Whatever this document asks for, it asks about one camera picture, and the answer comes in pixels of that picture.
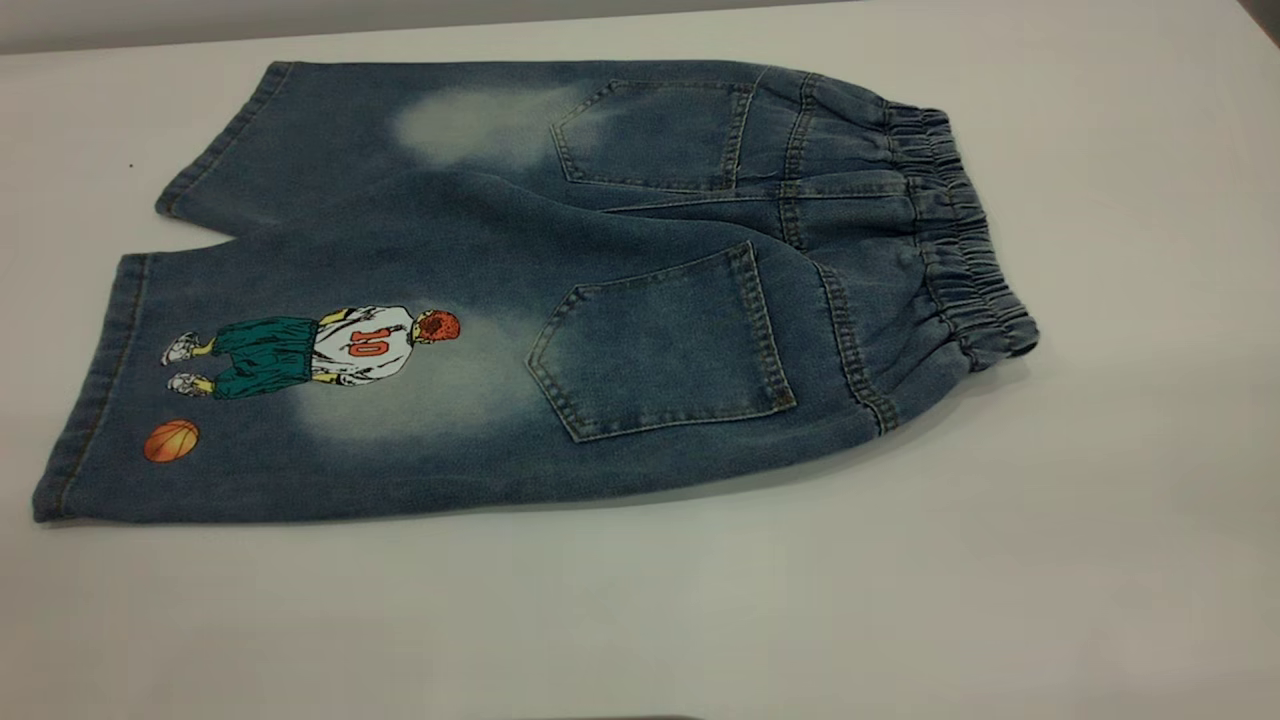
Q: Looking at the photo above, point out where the blue denim shorts basketball print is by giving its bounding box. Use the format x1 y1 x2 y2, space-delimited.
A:
32 58 1041 525

